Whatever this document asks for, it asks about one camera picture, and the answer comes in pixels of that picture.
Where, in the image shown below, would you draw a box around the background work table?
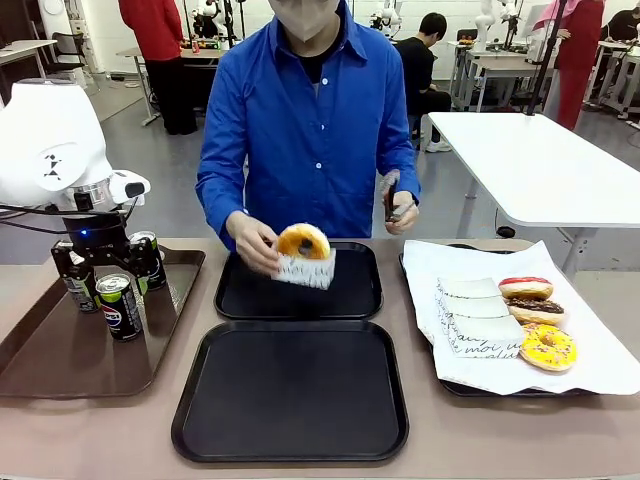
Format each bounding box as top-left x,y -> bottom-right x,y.
117,46 -> 224,127

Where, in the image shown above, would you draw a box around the person in blue shirt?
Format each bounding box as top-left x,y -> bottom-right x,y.
195,0 -> 422,254

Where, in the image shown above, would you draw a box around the person in red top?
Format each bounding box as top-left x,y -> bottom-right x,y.
118,0 -> 199,136

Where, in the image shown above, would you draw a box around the plain glazed donut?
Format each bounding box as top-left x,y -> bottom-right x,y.
276,223 -> 332,261

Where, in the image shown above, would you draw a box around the seated person in black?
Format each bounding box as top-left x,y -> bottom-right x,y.
394,12 -> 454,154

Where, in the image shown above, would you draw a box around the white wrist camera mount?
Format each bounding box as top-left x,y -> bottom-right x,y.
110,169 -> 152,207

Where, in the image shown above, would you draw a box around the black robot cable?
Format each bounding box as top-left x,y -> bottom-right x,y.
0,218 -> 69,236
0,195 -> 141,217

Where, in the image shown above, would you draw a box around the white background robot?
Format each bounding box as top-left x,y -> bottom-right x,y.
369,0 -> 404,29

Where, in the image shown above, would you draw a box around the pink frosted donut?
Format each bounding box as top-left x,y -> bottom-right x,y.
498,276 -> 555,301

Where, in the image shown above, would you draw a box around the person's right forearm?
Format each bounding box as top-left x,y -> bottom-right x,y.
196,174 -> 251,249

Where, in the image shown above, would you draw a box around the black plastic tray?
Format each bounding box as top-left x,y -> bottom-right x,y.
213,241 -> 384,321
398,243 -> 599,399
170,319 -> 410,464

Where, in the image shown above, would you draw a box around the metal serving tongs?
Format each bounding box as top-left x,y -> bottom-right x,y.
382,168 -> 417,224

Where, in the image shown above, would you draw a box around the person's left hand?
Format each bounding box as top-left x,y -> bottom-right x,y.
383,192 -> 420,235

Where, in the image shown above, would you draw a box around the brown plastic tray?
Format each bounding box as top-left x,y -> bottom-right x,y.
0,244 -> 207,400

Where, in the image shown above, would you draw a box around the white background desk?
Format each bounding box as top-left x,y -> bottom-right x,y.
584,39 -> 640,121

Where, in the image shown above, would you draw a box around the person's right hand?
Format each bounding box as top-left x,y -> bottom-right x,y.
230,213 -> 281,274

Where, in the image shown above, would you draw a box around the chocolate frosted donut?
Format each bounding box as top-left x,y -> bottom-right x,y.
504,296 -> 567,326

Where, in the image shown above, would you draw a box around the black Pepsi can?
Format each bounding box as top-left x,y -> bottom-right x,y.
128,230 -> 168,292
95,273 -> 145,343
62,264 -> 100,315

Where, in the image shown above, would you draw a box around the yellow sprinkled donut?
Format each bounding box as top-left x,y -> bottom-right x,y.
519,323 -> 579,374

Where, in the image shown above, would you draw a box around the black and white robot figure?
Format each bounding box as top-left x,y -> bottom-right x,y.
192,0 -> 224,39

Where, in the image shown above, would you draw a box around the grey background table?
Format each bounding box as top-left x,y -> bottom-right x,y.
449,39 -> 556,112

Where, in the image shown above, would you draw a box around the background person in black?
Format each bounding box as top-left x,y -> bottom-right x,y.
597,7 -> 640,56

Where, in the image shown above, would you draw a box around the white paper sheet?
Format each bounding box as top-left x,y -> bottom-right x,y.
402,238 -> 640,397

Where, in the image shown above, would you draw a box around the black stand pole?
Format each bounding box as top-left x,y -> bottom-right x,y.
524,0 -> 571,117

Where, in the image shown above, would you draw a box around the black office chair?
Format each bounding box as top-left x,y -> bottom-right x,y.
47,32 -> 90,84

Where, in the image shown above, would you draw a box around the beige face mask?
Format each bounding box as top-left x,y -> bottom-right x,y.
269,0 -> 344,43

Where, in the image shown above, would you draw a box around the light background desk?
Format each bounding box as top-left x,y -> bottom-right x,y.
0,38 -> 59,84

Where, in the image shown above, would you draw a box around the large white table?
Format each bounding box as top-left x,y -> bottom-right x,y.
427,110 -> 640,275

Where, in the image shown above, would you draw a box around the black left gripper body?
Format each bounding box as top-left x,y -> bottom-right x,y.
62,210 -> 132,261

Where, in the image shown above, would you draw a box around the person's left forearm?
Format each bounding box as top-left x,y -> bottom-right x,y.
372,164 -> 422,211

